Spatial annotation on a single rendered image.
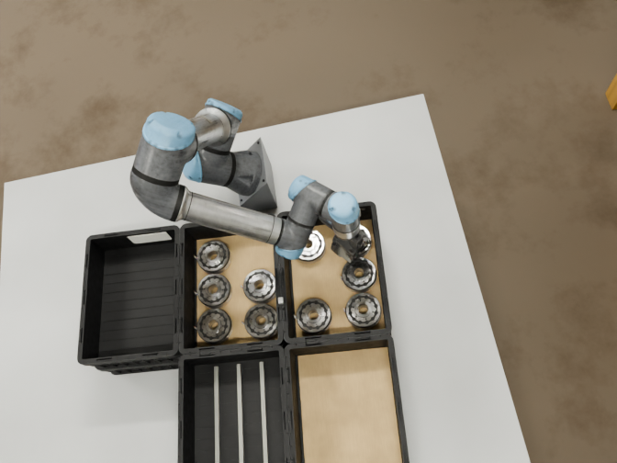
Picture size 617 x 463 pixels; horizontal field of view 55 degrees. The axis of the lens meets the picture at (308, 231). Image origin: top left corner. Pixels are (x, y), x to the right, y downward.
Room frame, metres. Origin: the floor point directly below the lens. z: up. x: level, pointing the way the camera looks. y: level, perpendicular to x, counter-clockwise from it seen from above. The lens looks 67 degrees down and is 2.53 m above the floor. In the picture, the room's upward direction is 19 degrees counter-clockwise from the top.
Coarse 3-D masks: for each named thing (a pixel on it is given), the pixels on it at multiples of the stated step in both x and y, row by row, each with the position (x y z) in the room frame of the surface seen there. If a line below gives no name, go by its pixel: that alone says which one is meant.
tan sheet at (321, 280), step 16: (368, 224) 0.68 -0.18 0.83; (336, 256) 0.61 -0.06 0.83; (368, 256) 0.58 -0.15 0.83; (304, 272) 0.60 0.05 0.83; (320, 272) 0.58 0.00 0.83; (336, 272) 0.57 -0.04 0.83; (304, 288) 0.55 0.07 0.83; (320, 288) 0.53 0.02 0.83; (336, 288) 0.52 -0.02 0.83; (336, 304) 0.47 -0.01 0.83; (336, 320) 0.43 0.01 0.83; (304, 336) 0.41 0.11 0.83
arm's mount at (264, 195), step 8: (256, 144) 1.06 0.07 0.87; (264, 152) 1.04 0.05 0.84; (264, 160) 1.00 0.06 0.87; (264, 168) 0.95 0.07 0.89; (264, 176) 0.93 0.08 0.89; (272, 176) 1.01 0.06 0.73; (264, 184) 0.90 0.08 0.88; (272, 184) 0.96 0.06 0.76; (256, 192) 0.91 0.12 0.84; (264, 192) 0.90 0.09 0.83; (272, 192) 0.91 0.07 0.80; (240, 200) 0.94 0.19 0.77; (248, 200) 0.91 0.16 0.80; (256, 200) 0.91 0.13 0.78; (264, 200) 0.90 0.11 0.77; (272, 200) 0.90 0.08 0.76; (248, 208) 0.91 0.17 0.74; (256, 208) 0.91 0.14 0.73; (264, 208) 0.91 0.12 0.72; (272, 208) 0.90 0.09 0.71
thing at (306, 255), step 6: (312, 234) 0.69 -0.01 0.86; (318, 234) 0.69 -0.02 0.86; (318, 240) 0.67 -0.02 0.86; (318, 246) 0.65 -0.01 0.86; (306, 252) 0.65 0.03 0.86; (312, 252) 0.64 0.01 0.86; (318, 252) 0.64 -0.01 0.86; (300, 258) 0.63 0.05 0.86; (306, 258) 0.63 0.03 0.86; (312, 258) 0.62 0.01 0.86
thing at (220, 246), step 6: (204, 246) 0.77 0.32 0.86; (210, 246) 0.77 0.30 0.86; (216, 246) 0.76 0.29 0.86; (222, 246) 0.76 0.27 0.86; (198, 252) 0.76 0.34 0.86; (204, 252) 0.76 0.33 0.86; (222, 252) 0.74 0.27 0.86; (228, 252) 0.73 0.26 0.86; (198, 258) 0.74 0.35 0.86; (204, 258) 0.74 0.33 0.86; (222, 258) 0.72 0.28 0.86; (228, 258) 0.71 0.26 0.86; (198, 264) 0.72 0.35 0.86; (204, 264) 0.72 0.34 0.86; (210, 264) 0.71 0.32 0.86; (216, 264) 0.71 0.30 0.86; (222, 264) 0.70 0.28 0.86; (210, 270) 0.69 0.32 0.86; (216, 270) 0.69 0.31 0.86
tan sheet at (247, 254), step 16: (208, 240) 0.81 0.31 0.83; (224, 240) 0.79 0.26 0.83; (240, 240) 0.77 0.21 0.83; (240, 256) 0.72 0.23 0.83; (256, 256) 0.70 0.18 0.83; (272, 256) 0.68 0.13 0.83; (224, 272) 0.68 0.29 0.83; (240, 272) 0.67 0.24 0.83; (272, 272) 0.63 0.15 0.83; (240, 288) 0.62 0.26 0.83; (240, 304) 0.57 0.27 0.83; (256, 304) 0.55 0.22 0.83; (272, 304) 0.53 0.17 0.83; (240, 320) 0.52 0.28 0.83; (240, 336) 0.47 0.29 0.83
